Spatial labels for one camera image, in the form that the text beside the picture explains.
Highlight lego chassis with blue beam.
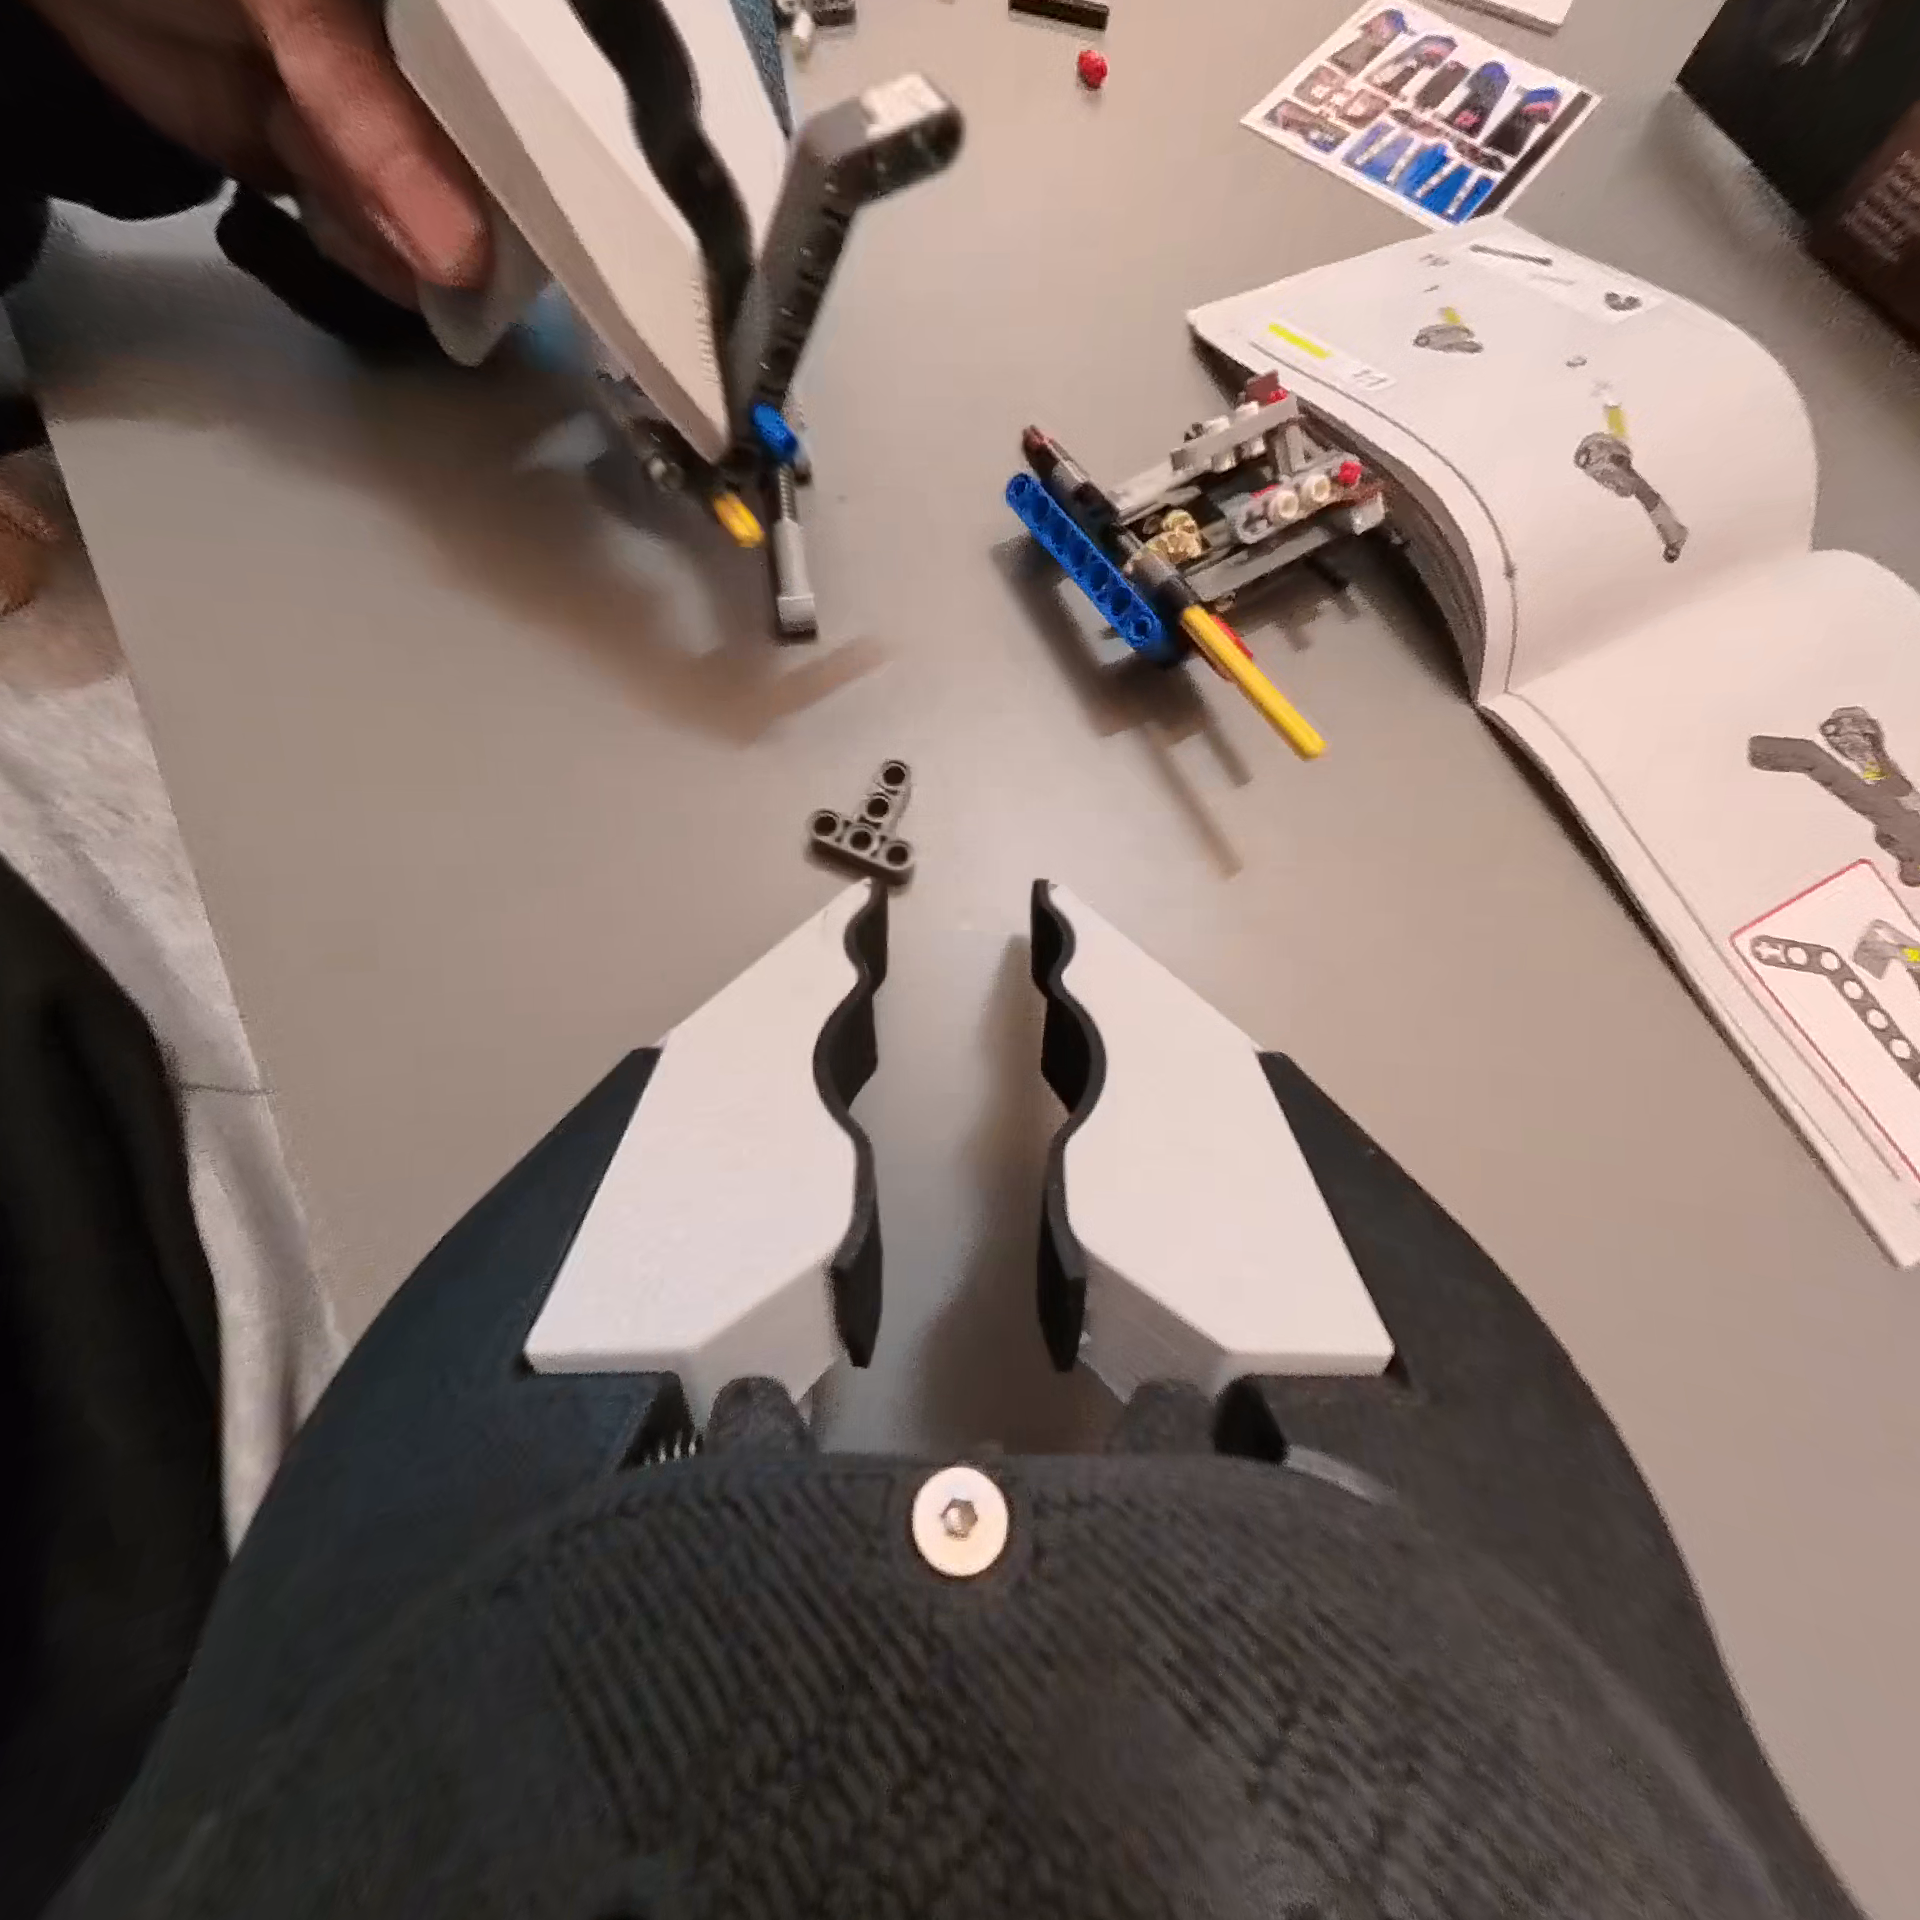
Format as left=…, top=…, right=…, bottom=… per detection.
left=1002, top=378, right=1391, bottom=762

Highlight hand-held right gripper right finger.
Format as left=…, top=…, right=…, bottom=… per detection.
left=1026, top=878, right=1396, bottom=1401

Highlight person's left hand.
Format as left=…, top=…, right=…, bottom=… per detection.
left=26, top=0, right=499, bottom=310

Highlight dark grey T-shaped lego piece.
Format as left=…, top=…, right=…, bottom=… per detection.
left=805, top=759, right=917, bottom=885

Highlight lego sticker sheet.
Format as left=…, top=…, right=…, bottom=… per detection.
left=1242, top=0, right=1604, bottom=232

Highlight person's grey sweatshirt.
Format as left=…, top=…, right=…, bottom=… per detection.
left=0, top=630, right=349, bottom=1555

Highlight person's dark trousers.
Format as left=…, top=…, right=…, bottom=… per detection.
left=0, top=862, right=242, bottom=1920

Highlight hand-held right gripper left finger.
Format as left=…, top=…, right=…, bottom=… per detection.
left=523, top=878, right=890, bottom=1404

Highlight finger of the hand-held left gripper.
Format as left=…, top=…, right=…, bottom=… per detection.
left=381, top=0, right=756, bottom=471
left=659, top=0, right=798, bottom=264

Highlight dark cardboard box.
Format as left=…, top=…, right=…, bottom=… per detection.
left=1671, top=0, right=1920, bottom=351

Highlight grey lego arm assembly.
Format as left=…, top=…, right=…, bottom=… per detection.
left=599, top=72, right=965, bottom=648

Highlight open lego instruction booklet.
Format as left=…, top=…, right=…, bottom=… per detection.
left=1183, top=216, right=1920, bottom=1272

